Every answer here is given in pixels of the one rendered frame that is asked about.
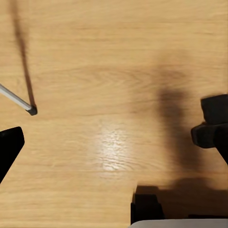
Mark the camera tripod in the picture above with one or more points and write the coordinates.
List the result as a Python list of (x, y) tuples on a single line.
[(29, 108)]

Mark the digital camera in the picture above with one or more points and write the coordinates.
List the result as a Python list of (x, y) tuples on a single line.
[(216, 111)]

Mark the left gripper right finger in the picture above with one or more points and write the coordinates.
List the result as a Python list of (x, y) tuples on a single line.
[(221, 141)]

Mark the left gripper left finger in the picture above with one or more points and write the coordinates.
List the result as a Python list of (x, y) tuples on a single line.
[(11, 142)]

